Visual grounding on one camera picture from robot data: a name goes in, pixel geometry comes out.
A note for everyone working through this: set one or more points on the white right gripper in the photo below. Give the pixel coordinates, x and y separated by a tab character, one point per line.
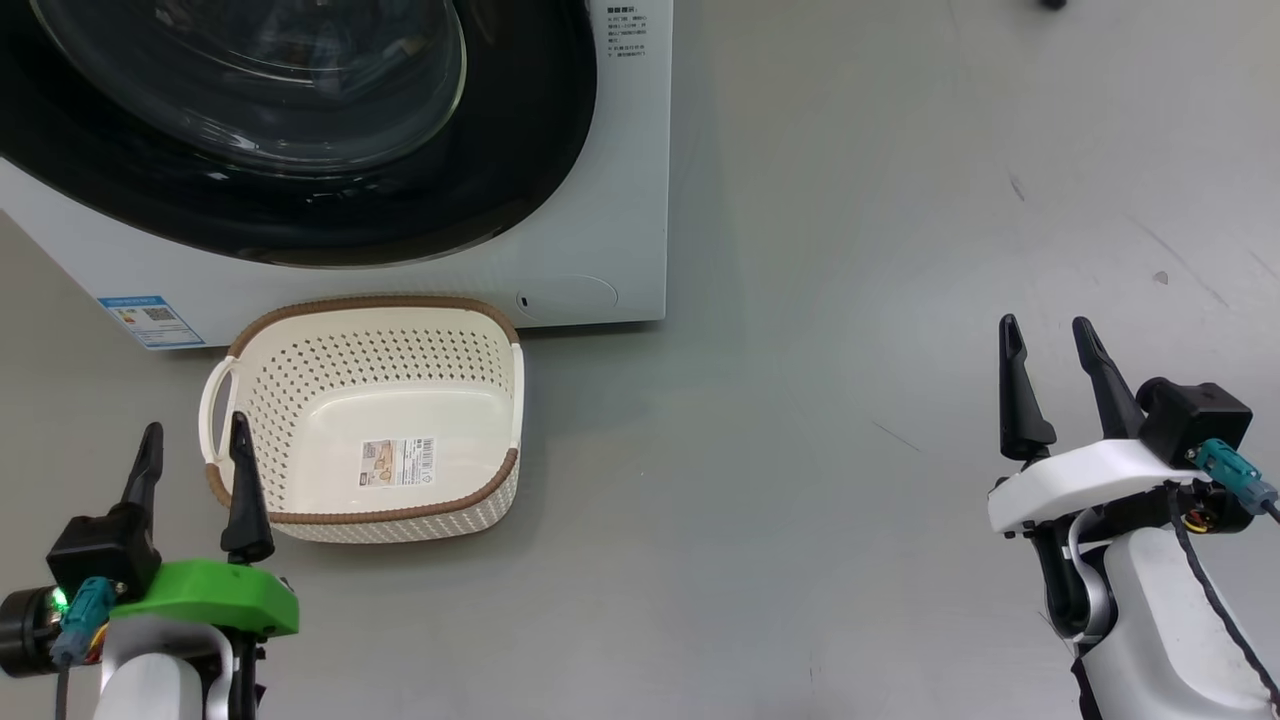
1080	485

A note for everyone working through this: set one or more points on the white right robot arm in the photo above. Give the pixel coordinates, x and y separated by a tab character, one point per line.
1150	620

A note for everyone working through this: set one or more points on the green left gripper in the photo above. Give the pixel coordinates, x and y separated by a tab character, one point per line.
220	595

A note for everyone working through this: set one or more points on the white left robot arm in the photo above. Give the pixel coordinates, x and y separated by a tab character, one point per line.
150	680

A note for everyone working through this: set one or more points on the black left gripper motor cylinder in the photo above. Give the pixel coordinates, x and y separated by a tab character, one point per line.
25	635

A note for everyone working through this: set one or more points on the white front-load washing machine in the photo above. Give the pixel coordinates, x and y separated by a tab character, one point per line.
630	200

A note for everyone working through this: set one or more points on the cream perforated laundry basket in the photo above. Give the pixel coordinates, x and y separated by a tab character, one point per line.
370	360

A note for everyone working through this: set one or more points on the printed basket label sticker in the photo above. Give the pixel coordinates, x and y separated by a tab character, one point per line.
398	462

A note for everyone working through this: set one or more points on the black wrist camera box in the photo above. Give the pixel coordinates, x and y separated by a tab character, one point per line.
100	550
1195	415

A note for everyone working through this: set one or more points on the blue energy label sticker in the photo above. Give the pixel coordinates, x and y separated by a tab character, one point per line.
152	322

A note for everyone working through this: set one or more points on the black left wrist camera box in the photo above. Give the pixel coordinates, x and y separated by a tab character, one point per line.
100	550

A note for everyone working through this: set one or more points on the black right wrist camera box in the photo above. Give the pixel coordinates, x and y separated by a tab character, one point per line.
1195	415

